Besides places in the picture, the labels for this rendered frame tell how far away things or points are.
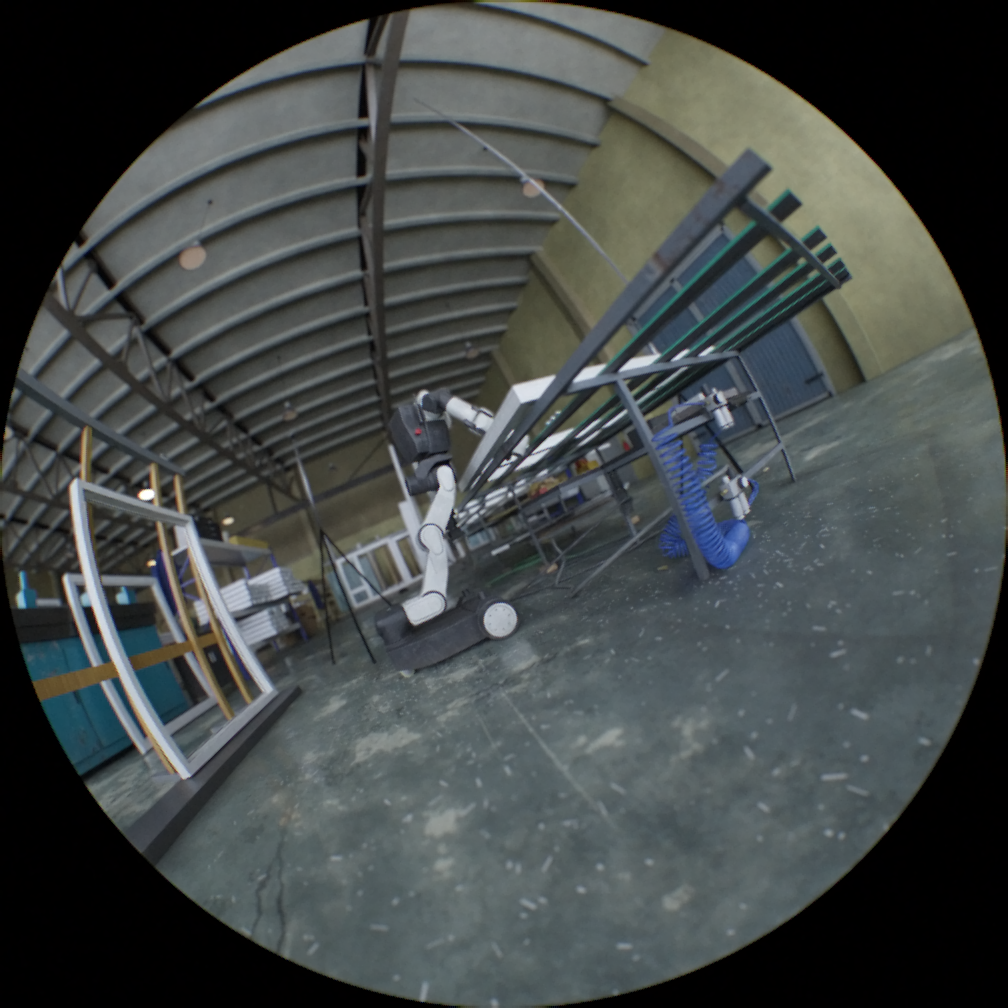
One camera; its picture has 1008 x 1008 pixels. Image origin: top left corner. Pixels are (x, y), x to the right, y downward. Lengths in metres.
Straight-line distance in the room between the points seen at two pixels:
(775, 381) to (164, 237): 12.83
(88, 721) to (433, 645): 2.87
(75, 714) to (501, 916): 3.04
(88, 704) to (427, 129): 9.73
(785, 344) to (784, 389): 0.91
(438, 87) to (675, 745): 8.78
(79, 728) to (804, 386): 10.05
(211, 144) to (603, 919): 8.64
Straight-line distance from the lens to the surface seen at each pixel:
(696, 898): 0.52
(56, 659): 3.29
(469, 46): 8.48
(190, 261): 6.51
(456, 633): 1.59
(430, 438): 1.82
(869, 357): 6.75
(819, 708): 0.67
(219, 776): 1.65
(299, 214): 8.85
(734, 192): 0.68
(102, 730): 3.37
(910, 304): 7.20
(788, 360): 7.38
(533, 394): 1.23
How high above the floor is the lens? 0.49
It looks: 4 degrees up
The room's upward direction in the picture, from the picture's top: 25 degrees counter-clockwise
